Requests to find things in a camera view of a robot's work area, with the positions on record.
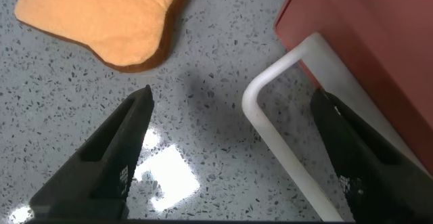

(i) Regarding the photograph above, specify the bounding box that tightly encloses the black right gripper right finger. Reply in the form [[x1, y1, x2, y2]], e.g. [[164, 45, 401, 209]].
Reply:
[[309, 87, 433, 223]]

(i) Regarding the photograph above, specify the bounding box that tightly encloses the red drawer with white handle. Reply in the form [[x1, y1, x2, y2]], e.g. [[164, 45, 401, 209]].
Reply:
[[241, 0, 433, 222]]

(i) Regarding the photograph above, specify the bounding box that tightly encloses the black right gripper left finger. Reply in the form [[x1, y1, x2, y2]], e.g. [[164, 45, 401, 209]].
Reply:
[[28, 85, 155, 221]]

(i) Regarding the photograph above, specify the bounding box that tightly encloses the toast slice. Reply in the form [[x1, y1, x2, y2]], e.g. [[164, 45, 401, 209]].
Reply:
[[14, 0, 191, 74]]

